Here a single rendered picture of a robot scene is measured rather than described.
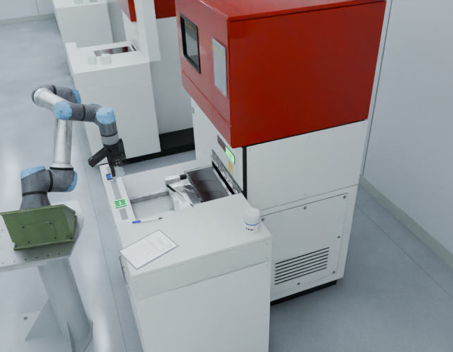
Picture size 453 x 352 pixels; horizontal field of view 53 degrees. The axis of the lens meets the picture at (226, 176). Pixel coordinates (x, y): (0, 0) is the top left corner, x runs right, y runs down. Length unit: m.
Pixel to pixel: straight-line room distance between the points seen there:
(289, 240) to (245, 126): 0.82
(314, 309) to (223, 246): 1.19
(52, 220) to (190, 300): 0.75
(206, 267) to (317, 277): 1.14
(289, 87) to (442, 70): 1.32
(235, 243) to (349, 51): 1.00
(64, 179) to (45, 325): 0.96
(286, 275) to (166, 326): 0.93
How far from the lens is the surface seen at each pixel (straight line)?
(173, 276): 1.93
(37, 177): 2.38
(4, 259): 2.37
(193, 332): 2.24
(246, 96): 1.99
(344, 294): 3.10
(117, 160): 2.10
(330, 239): 2.76
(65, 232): 2.31
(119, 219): 2.16
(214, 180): 2.44
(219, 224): 2.05
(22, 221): 2.28
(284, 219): 2.47
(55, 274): 2.55
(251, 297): 2.21
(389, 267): 3.35
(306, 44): 2.04
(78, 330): 2.89
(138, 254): 1.95
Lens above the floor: 2.28
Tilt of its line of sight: 34 degrees down
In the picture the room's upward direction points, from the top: 2 degrees counter-clockwise
